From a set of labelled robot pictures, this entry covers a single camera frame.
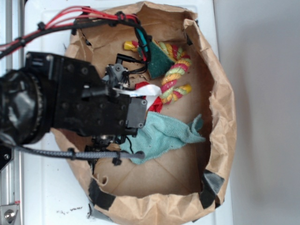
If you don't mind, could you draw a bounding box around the multicolour rope toy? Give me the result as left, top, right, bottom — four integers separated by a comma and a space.
123, 40, 193, 105

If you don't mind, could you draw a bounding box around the green yellow sponge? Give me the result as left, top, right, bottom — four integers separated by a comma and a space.
148, 40, 174, 79

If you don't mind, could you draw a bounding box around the black tape strip right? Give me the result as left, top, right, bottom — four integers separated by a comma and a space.
199, 169, 225, 209

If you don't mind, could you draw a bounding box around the aluminium frame rail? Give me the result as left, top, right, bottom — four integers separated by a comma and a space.
0, 0, 25, 225

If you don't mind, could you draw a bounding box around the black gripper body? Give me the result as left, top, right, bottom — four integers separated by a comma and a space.
25, 52, 147, 136

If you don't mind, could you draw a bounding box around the teal terry cloth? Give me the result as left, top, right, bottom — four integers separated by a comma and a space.
120, 112, 206, 165

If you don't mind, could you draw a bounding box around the grey braided cable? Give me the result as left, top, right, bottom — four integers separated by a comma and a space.
9, 144, 146, 161

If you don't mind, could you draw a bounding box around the red wire bundle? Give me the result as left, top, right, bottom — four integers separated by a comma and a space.
0, 6, 139, 51

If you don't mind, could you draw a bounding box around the brown paper bag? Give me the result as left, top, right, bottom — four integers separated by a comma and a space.
69, 1, 237, 225

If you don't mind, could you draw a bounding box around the black tape strip left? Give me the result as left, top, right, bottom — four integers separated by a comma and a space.
88, 179, 116, 222

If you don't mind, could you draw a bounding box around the black tape strip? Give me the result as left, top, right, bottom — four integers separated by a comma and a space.
199, 169, 225, 209
88, 179, 116, 222

